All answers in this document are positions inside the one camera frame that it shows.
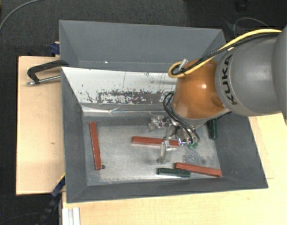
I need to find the pale wood flat board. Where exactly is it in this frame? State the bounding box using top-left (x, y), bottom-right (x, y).
top-left (16, 56), bottom-right (66, 195)

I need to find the grey metal bin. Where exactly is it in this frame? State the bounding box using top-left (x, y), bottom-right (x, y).
top-left (58, 20), bottom-right (269, 203)

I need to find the dark green flat block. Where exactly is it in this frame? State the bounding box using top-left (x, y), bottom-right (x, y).
top-left (157, 167), bottom-right (191, 178)

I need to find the black cylinder on white bracket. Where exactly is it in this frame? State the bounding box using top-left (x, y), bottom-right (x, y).
top-left (206, 119), bottom-right (219, 140)

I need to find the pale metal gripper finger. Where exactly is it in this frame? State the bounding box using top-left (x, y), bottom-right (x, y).
top-left (148, 116), bottom-right (170, 133)
top-left (157, 141), bottom-right (174, 165)

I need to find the red-brown flat block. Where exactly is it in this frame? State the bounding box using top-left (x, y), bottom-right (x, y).
top-left (174, 162), bottom-right (222, 178)
top-left (89, 121), bottom-right (103, 171)
top-left (131, 136), bottom-right (180, 148)

